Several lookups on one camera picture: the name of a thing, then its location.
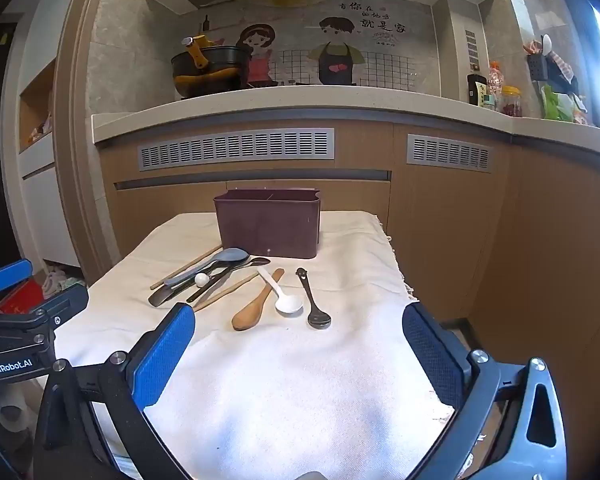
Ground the brown plastic utensil holder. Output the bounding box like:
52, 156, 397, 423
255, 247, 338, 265
213, 188, 323, 260

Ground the grey-blue plastic spoon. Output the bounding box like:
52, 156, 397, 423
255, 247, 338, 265
164, 247, 251, 288

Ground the dark sauce bottle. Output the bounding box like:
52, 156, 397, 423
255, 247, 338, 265
467, 73, 489, 107

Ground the metal fork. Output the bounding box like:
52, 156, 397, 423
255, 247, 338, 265
148, 266, 241, 308

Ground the wooden spoon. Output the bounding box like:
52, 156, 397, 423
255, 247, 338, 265
231, 268, 285, 332

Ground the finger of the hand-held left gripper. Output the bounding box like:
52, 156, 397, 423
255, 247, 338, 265
0, 258, 35, 307
30, 284, 90, 329

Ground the orange cap drink bottle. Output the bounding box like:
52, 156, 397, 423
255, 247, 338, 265
488, 61, 504, 102

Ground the white paper roll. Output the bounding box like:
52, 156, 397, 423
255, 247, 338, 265
0, 384, 32, 434

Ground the cartoon wall poster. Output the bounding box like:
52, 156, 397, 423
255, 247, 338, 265
207, 0, 442, 97

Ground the wooden base cabinet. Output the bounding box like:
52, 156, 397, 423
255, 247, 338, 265
96, 122, 600, 413

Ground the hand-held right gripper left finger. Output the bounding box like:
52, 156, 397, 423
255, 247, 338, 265
32, 301, 197, 480

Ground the dark metal spoon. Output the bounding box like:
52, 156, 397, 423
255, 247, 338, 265
186, 257, 272, 304

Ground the white shelf cabinet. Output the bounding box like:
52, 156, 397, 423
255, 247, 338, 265
16, 57, 83, 272

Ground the long grey vent grille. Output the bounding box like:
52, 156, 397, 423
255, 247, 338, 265
137, 128, 336, 171

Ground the beige stone countertop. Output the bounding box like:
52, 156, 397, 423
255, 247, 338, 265
91, 84, 600, 173

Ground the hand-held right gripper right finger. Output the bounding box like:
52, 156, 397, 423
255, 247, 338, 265
401, 301, 567, 480

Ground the wall socket strip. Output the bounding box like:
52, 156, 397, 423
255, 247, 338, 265
464, 29, 482, 72

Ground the yellow lid jar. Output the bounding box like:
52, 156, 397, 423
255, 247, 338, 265
501, 85, 524, 118

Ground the short grey vent grille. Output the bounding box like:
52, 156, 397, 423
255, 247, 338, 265
406, 133, 494, 174

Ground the dark hanging cloth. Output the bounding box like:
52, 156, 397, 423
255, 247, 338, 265
549, 51, 582, 97

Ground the wooden chopstick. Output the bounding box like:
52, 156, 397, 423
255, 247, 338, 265
193, 274, 260, 312
150, 245, 224, 290

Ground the white table cloth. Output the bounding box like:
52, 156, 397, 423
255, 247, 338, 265
55, 210, 457, 480

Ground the black pot with yellow handles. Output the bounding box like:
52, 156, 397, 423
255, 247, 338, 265
170, 34, 251, 99

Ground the red box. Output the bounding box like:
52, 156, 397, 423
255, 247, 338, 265
0, 279, 45, 317

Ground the green plastic bag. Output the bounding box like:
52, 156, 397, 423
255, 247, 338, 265
539, 84, 577, 122

